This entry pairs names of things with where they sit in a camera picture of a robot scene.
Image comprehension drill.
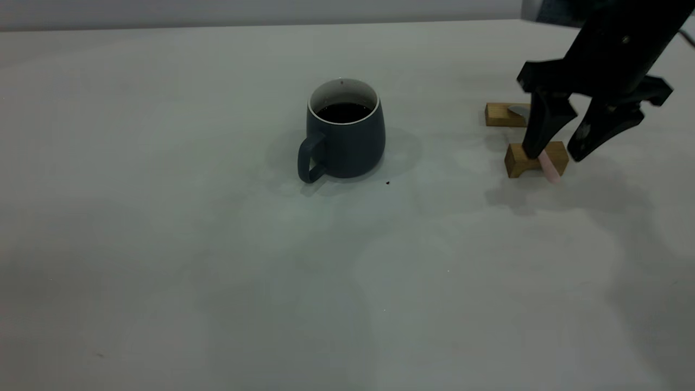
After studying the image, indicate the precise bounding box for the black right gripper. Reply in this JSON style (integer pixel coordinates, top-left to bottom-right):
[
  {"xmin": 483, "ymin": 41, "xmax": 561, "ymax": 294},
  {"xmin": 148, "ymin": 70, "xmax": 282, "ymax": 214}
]
[{"xmin": 516, "ymin": 0, "xmax": 695, "ymax": 162}]

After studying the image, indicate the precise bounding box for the pink handled metal spoon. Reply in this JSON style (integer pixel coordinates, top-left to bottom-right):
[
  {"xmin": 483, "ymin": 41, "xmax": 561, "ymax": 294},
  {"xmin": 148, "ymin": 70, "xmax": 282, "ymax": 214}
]
[{"xmin": 508, "ymin": 105, "xmax": 561, "ymax": 184}]

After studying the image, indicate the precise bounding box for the dark grey ceramic mug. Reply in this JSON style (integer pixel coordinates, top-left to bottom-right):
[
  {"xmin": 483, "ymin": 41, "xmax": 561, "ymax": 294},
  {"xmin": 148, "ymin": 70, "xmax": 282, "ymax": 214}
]
[{"xmin": 297, "ymin": 78, "xmax": 386, "ymax": 184}]

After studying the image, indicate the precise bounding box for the arched wooden block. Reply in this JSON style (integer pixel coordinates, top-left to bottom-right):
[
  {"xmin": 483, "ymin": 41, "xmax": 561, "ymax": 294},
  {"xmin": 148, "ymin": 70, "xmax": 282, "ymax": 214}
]
[{"xmin": 504, "ymin": 141, "xmax": 570, "ymax": 179}]

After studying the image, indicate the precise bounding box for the rectangular wooden block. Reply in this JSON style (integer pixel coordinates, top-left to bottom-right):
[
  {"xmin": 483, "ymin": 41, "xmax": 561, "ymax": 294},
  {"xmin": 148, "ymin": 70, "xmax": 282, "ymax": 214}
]
[{"xmin": 485, "ymin": 103, "xmax": 532, "ymax": 128}]

